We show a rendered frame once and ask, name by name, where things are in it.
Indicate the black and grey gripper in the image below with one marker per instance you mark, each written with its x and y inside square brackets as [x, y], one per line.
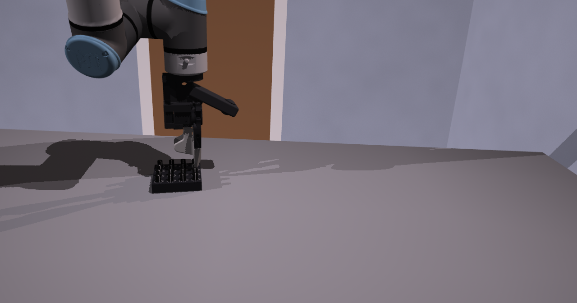
[182, 111]

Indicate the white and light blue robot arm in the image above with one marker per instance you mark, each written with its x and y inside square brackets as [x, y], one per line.
[105, 31]

